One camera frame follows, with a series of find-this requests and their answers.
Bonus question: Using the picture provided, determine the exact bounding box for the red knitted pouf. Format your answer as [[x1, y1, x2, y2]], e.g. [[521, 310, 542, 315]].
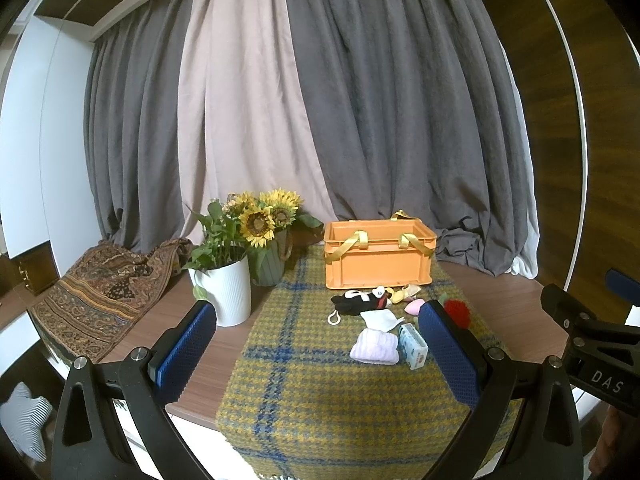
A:
[[444, 299, 471, 330]]

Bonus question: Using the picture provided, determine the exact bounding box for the blue tissue pack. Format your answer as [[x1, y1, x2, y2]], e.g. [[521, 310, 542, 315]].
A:
[[398, 323, 428, 370]]

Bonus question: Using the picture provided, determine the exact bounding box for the white cloth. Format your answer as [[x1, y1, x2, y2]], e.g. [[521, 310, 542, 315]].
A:
[[360, 309, 404, 333]]

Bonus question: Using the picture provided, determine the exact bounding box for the lavender towel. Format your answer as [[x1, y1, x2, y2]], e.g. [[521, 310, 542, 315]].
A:
[[349, 328, 399, 365]]

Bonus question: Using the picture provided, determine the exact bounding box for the black mouse plush keychain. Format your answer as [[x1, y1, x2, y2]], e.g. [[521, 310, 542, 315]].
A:
[[326, 286, 392, 326]]

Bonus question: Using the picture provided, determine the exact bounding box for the striped star pillow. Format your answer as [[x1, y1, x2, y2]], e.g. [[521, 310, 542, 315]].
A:
[[1, 382, 53, 463]]

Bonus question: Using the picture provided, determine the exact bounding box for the brown paisley cloth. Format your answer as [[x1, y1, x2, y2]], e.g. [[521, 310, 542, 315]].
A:
[[27, 238, 193, 365]]

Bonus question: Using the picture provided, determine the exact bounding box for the pink makeup sponge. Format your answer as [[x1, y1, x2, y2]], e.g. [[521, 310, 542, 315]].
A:
[[405, 298, 425, 316]]

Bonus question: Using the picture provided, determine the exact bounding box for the cream crumpled small toy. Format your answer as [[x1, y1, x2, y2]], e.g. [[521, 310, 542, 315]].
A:
[[387, 284, 421, 304]]

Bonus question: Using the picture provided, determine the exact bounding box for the orange plastic crate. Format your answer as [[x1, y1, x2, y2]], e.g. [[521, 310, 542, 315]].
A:
[[323, 210, 437, 290]]

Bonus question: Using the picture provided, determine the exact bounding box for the white ribbed flower pot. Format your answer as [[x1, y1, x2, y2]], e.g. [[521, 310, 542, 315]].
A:
[[189, 256, 252, 327]]

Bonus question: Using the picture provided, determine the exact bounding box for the yellow blue plaid table runner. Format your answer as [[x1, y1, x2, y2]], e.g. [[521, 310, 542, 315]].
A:
[[216, 246, 470, 479]]

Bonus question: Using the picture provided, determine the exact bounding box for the green leafy plant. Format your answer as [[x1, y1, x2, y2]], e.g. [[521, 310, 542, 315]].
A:
[[182, 200, 248, 272]]

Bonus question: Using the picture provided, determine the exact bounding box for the green ribbed vase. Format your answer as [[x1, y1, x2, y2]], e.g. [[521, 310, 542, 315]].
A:
[[248, 230, 293, 287]]

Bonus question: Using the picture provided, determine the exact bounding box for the grey curtain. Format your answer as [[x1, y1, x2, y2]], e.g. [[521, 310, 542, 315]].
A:
[[85, 0, 539, 278]]

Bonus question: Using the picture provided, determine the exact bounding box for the sunflower bouquet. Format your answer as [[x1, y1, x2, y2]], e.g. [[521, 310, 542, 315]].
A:
[[222, 188, 323, 256]]

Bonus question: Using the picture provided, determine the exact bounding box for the beige curtain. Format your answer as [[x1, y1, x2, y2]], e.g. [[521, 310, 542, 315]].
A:
[[177, 0, 335, 243]]

